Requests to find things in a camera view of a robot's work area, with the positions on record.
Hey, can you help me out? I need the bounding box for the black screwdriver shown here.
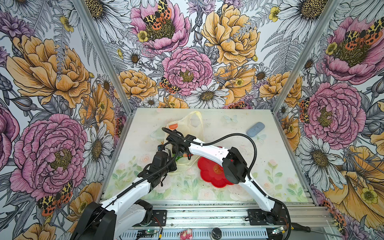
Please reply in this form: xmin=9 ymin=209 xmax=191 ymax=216
xmin=291 ymin=223 xmax=341 ymax=238

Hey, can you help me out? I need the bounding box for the black round knob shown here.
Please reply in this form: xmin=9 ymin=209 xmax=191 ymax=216
xmin=210 ymin=228 xmax=223 ymax=240

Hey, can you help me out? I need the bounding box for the aluminium rail frame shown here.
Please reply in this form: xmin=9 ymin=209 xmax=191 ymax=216
xmin=115 ymin=200 xmax=343 ymax=240

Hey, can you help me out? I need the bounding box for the cream plastic bag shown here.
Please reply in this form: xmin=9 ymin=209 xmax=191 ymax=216
xmin=166 ymin=111 xmax=204 ymax=175

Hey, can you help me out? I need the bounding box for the pink white small object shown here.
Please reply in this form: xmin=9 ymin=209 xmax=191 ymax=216
xmin=179 ymin=229 xmax=193 ymax=240

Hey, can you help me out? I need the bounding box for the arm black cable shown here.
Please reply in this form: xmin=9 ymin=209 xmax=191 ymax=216
xmin=71 ymin=140 xmax=181 ymax=238
xmin=161 ymin=126 xmax=292 ymax=240

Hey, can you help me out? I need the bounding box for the left aluminium corner post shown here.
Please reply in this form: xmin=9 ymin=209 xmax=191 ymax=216
xmin=74 ymin=1 xmax=133 ymax=117

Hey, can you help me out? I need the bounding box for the grey-blue oval case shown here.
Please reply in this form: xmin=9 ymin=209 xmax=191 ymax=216
xmin=246 ymin=122 xmax=265 ymax=138

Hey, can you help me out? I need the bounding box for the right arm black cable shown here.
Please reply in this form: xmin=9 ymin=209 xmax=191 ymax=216
xmin=161 ymin=126 xmax=292 ymax=240

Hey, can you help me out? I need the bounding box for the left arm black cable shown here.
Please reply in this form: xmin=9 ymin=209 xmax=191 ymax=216
xmin=71 ymin=140 xmax=181 ymax=238

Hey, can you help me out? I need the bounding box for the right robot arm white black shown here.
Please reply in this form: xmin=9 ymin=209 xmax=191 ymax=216
xmin=162 ymin=127 xmax=284 ymax=225

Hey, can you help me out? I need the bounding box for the red flower-shaped plate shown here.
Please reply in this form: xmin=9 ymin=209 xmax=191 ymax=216
xmin=198 ymin=147 xmax=234 ymax=188

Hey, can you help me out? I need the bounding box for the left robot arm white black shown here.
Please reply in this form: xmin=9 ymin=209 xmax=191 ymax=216
xmin=71 ymin=150 xmax=176 ymax=240

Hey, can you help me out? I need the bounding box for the aluminium corner post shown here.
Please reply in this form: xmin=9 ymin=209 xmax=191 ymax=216
xmin=272 ymin=0 xmax=341 ymax=114
xmin=74 ymin=1 xmax=133 ymax=117

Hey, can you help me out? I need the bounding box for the right aluminium corner post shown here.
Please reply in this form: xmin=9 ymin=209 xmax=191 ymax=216
xmin=272 ymin=0 xmax=341 ymax=114

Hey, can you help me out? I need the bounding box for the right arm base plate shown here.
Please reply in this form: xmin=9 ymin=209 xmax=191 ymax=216
xmin=245 ymin=209 xmax=288 ymax=226

